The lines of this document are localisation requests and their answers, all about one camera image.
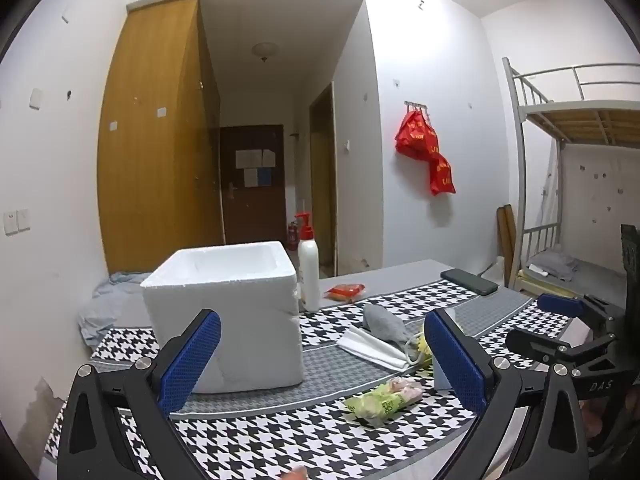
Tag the white tissue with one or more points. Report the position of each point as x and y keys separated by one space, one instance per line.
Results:
x=370 y=347

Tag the green snack packet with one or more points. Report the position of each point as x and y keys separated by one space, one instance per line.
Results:
x=382 y=402

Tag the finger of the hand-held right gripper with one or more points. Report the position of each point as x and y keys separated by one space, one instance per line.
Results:
x=535 y=342
x=560 y=305

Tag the small white tube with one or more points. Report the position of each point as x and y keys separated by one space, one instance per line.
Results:
x=539 y=270

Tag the white bed curtain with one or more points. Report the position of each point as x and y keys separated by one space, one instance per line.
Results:
x=595 y=190

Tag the houndstooth tablecloth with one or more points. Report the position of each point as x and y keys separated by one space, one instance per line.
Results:
x=300 y=440

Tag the blue-grey cloth pile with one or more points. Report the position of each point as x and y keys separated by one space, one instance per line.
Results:
x=110 y=305

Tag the red snack packet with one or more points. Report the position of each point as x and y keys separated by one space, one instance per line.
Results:
x=345 y=291

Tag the grey folded clothes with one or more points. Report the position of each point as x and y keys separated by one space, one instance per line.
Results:
x=557 y=262

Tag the blue paper notice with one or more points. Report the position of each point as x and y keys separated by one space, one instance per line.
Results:
x=263 y=176

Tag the wooden door frame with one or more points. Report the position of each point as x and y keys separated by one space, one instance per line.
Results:
x=332 y=175

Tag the white foam box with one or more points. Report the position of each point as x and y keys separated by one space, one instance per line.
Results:
x=225 y=320

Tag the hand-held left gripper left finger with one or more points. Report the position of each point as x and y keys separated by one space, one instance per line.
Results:
x=192 y=360

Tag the ceiling lamp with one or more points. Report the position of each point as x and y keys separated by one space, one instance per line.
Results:
x=265 y=51

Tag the black phone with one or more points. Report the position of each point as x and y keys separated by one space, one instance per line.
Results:
x=470 y=281

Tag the red printed plastic bag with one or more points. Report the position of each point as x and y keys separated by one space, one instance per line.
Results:
x=415 y=135
x=442 y=175

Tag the brown entrance door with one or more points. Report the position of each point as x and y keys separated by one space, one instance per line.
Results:
x=255 y=210

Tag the white wall switch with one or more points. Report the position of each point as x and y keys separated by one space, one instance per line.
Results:
x=23 y=219
x=10 y=222

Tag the white wall plate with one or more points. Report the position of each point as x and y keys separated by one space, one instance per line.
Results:
x=35 y=98

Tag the narrow white paper notice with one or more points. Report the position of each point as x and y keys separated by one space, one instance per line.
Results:
x=268 y=157

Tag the leaning wooden board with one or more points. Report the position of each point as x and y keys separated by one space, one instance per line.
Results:
x=512 y=240
x=501 y=240

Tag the small white paper notice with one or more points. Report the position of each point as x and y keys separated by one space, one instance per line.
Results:
x=250 y=178

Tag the white pump bottle red cap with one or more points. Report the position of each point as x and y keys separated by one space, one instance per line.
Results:
x=309 y=275

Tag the wooden wardrobe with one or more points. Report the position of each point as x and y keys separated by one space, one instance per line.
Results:
x=155 y=185

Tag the large white paper notice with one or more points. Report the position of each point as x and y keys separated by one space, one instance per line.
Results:
x=249 y=158

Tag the metal bunk bed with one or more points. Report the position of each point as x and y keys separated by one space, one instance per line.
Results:
x=520 y=160

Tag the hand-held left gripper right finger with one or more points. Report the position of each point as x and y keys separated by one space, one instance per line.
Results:
x=457 y=360

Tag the metal wall hook rack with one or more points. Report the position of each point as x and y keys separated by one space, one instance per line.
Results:
x=417 y=105

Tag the red fire extinguisher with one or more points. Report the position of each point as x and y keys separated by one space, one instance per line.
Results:
x=293 y=235

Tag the person's right hand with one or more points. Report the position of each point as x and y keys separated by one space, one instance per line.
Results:
x=592 y=417

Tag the yellow knitted sponge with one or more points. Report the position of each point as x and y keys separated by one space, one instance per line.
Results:
x=424 y=350

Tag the grey knitted sock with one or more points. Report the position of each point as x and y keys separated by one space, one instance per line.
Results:
x=385 y=327

